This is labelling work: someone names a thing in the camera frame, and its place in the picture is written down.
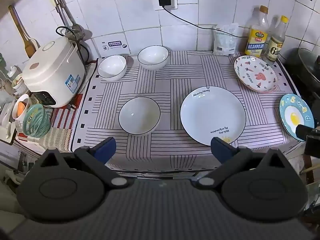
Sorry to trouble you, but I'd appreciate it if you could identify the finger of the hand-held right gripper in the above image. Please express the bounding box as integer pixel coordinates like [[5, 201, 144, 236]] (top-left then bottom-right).
[[296, 124, 316, 141]]

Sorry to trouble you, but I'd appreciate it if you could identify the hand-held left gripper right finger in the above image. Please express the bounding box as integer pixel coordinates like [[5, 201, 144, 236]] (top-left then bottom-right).
[[192, 137, 288, 189]]

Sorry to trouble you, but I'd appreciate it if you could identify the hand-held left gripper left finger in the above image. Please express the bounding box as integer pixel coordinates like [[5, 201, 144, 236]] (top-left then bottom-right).
[[37, 137, 129, 189]]

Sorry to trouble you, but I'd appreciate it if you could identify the blue fried egg print plate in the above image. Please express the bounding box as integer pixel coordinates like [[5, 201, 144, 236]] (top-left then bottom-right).
[[279, 94, 315, 142]]

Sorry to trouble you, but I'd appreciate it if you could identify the large white plate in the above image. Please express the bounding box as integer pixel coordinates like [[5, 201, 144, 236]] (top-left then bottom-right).
[[180, 86, 247, 147]]

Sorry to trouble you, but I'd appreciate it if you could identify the white bowl with dark rim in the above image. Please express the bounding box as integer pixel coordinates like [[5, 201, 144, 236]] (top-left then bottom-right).
[[137, 45, 169, 71], [97, 54, 127, 81], [118, 97, 161, 135]]

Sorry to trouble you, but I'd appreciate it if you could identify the rabbit and carrot print plate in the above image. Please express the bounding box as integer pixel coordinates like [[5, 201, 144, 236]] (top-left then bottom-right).
[[234, 56, 278, 93]]

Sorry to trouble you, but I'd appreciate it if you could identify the checked beige towel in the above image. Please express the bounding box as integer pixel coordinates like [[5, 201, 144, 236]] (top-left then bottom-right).
[[37, 127, 75, 153]]

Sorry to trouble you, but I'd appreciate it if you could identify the red striped cloth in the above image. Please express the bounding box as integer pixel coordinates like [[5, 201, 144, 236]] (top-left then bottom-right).
[[16, 94, 83, 144]]

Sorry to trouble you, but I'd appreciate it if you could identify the black wok with lid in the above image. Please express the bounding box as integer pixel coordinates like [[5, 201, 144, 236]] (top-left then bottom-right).
[[285, 47, 320, 98]]

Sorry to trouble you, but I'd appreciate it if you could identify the green plastic basket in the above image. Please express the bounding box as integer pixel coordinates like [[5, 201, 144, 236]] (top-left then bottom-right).
[[23, 104, 52, 138]]

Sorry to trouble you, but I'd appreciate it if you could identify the striped grey table cloth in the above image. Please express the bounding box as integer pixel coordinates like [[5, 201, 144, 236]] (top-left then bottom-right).
[[71, 51, 310, 173]]

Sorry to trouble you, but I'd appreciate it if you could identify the clear vinegar bottle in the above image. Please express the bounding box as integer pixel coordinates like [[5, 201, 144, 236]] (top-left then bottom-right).
[[265, 15, 289, 62]]

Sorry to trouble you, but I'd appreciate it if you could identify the white bowl with orange egg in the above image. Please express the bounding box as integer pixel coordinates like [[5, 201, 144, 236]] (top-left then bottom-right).
[[12, 94, 32, 121]]

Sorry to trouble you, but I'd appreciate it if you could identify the white rice cooker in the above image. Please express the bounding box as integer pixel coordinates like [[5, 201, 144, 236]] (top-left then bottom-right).
[[22, 37, 87, 109]]

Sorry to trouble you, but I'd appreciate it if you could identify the oil bottle with yellow label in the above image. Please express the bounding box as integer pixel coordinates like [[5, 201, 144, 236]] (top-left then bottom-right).
[[245, 5, 270, 58]]

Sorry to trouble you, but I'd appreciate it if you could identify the white plastic bag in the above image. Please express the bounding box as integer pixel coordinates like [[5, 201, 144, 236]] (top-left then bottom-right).
[[213, 24, 239, 56]]

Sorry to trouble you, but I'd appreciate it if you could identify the small white jar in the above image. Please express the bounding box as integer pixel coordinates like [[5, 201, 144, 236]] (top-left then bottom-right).
[[7, 66, 24, 90]]

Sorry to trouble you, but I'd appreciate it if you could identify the metal ladle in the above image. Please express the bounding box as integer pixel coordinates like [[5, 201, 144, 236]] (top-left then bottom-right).
[[47, 0, 86, 41], [46, 0, 75, 39]]

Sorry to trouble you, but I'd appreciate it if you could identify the wooden spatula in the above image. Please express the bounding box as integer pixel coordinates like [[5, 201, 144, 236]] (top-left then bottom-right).
[[8, 5, 40, 58]]

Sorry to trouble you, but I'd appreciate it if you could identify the black rice cooker cable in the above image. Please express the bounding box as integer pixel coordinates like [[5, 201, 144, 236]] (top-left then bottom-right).
[[55, 26, 89, 85]]

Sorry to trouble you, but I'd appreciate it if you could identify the wall sticker with blue banner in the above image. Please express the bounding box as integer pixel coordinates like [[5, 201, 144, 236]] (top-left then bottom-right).
[[102, 40, 128, 51]]

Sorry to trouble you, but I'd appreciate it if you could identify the black adapter cable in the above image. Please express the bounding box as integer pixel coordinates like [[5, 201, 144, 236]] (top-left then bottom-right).
[[162, 5, 248, 39]]

